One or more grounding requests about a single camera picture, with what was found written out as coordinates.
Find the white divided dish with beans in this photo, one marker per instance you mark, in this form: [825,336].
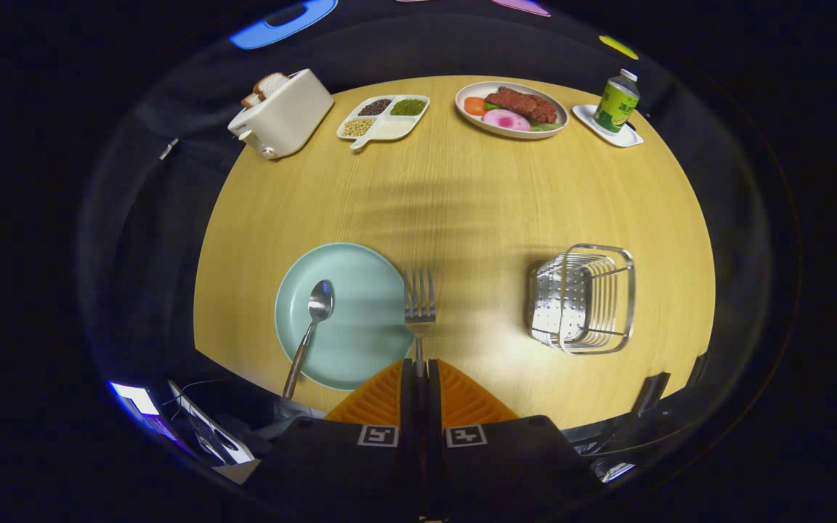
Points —
[389,129]

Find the brown grilled meat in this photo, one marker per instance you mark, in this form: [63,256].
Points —
[524,104]

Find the white oval food plate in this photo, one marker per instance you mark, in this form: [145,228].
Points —
[473,122]

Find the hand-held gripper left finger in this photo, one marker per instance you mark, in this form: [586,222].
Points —
[407,436]

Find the orange carrot slice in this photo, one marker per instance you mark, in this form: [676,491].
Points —
[474,106]

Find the pink round food slice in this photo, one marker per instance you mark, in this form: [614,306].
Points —
[506,120]

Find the pale green round plate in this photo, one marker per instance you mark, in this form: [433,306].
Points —
[360,334]

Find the white toaster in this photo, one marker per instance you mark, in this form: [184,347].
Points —
[288,116]

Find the toast bread slice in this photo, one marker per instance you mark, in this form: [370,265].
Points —
[272,83]
[250,100]

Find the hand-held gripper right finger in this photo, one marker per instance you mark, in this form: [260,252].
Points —
[434,436]

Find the white square coaster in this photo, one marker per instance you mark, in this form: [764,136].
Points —
[585,116]

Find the green label drink bottle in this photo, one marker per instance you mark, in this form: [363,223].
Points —
[616,105]

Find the white device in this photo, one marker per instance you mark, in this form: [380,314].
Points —
[222,443]

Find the green lettuce leaf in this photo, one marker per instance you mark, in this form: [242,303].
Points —
[546,126]

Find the silver clip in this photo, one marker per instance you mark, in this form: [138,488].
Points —
[168,149]

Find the glowing screen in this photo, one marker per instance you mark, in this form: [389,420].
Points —
[135,398]

